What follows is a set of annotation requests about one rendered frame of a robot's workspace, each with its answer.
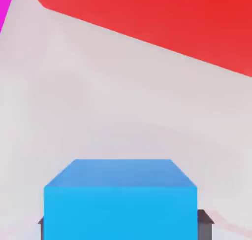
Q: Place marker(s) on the large red box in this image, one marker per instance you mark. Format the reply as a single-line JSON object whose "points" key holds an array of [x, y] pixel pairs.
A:
{"points": [[157, 15]]}

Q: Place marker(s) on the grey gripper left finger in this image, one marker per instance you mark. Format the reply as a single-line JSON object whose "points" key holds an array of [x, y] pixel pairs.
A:
{"points": [[41, 229]]}

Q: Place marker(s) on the small blue cube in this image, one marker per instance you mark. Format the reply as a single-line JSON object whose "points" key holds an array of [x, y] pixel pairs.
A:
{"points": [[120, 208]]}

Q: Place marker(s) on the large magenta box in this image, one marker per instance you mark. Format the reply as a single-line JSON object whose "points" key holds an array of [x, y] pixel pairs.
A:
{"points": [[5, 1]]}

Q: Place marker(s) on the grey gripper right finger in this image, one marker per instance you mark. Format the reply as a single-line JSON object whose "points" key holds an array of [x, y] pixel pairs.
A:
{"points": [[203, 226]]}

